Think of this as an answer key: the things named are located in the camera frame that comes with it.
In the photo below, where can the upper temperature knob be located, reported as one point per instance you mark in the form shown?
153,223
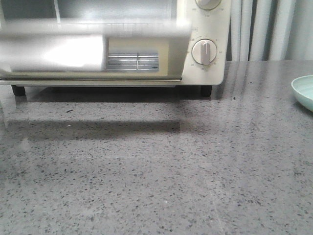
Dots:
208,4

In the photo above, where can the metal oven wire rack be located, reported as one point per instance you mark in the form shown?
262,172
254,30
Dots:
132,62

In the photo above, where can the white Toshiba toaster oven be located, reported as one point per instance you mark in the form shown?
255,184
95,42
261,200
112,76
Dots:
205,24

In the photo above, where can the grey pleated curtain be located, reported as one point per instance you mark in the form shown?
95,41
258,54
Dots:
272,30

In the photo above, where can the lower timer knob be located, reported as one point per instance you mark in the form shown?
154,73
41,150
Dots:
204,52

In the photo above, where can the light green plate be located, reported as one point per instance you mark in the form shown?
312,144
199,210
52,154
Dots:
302,88

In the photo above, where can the glass oven door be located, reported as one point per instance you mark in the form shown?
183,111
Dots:
77,49

